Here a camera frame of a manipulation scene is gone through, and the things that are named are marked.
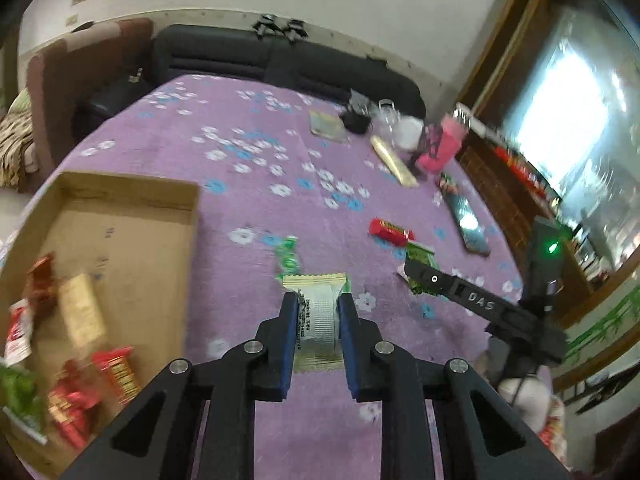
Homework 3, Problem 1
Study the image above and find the red and gold snack packet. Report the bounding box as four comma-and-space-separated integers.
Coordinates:
92, 346, 141, 406

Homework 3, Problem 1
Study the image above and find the small black cup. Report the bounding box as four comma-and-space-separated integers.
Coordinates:
340, 105, 372, 135

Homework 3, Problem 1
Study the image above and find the plain green snack packet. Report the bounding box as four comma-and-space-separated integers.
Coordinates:
0, 362, 48, 443

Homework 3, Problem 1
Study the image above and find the white gold-edged snack packet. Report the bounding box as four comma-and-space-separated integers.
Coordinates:
281, 272, 353, 373

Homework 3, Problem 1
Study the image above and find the black bag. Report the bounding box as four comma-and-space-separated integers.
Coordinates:
75, 67, 156, 128

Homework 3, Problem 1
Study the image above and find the brown snack packet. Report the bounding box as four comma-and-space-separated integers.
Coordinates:
26, 254, 57, 306

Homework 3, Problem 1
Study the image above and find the black phone stand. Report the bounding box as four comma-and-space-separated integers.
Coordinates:
407, 125, 443, 176

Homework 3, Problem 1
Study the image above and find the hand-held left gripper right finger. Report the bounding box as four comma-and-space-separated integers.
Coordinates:
336, 294, 573, 480

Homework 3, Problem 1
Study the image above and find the olive flat packet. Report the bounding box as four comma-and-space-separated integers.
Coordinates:
309, 110, 349, 142

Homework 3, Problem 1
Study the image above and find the green and white candy packet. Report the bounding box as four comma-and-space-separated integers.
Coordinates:
274, 236, 304, 281

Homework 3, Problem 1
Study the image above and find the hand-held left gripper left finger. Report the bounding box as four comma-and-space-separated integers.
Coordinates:
60, 291, 301, 480

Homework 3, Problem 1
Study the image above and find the green pea packet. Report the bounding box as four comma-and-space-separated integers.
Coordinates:
397, 241, 441, 293

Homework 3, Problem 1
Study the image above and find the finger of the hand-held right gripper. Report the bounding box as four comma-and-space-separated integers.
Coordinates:
402, 259, 466, 302

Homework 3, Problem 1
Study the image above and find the white cup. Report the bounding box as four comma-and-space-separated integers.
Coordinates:
395, 115, 423, 152

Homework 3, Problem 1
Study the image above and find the dark red foil snack packet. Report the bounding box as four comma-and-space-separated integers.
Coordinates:
47, 360, 101, 451

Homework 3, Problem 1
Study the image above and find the purple floral tablecloth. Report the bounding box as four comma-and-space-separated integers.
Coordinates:
30, 74, 551, 480

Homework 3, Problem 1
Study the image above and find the yellow snack bar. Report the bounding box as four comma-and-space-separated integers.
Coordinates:
370, 135, 420, 188

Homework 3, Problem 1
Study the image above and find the wooden cabinet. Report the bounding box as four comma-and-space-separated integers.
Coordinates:
452, 0, 640, 326

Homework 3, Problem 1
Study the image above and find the black sofa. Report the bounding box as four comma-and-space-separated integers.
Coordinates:
150, 24, 426, 121

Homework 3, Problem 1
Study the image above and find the white and red snack packet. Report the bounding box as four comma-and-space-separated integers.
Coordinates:
2, 299, 36, 366

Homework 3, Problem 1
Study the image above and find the brown chair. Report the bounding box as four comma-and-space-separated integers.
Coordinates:
26, 17, 153, 186

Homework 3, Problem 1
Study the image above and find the black smartphone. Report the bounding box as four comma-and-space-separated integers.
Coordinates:
445, 190, 491, 256

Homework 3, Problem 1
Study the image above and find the clear glass jar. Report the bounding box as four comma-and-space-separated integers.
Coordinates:
377, 99, 401, 128

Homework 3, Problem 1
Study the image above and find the brown patterned cloth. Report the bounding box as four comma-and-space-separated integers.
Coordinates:
0, 87, 38, 191

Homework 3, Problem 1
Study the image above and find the pink flask with knitted sleeve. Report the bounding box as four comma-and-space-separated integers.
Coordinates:
416, 114, 468, 173

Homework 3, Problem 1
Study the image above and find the cardboard box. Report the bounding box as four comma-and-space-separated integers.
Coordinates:
0, 171, 202, 478

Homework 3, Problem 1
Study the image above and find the beige snack packet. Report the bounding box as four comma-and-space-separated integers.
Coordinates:
57, 274, 108, 348

